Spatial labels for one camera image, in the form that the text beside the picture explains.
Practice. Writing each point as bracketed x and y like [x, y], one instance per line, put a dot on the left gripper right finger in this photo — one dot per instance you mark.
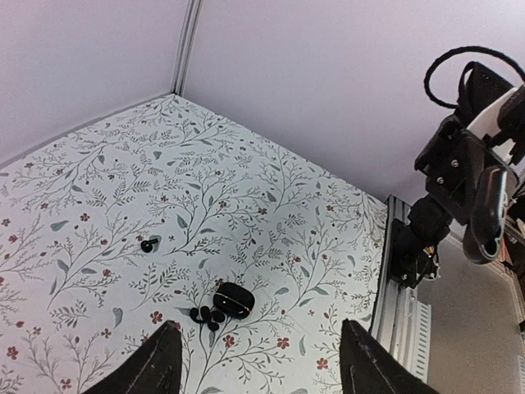
[366, 367]

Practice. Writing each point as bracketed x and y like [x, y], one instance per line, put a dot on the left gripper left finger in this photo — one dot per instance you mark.
[155, 367]

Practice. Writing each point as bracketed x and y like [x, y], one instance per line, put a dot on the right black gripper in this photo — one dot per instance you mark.
[453, 161]

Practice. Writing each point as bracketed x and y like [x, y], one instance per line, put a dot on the black ear hook earbud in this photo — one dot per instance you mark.
[200, 315]

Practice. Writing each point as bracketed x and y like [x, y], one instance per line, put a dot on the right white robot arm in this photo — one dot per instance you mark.
[430, 223]

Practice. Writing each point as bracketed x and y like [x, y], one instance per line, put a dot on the black earbud charging case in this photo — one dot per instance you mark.
[233, 300]

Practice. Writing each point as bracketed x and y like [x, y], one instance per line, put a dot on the black earbud with stem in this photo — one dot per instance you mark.
[150, 245]

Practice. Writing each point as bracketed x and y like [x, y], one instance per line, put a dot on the floral patterned table mat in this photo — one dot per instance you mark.
[79, 296]

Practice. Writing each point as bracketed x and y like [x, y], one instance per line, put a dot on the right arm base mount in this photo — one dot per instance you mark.
[410, 261]

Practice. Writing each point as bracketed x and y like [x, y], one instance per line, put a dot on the left aluminium frame post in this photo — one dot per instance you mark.
[185, 45]

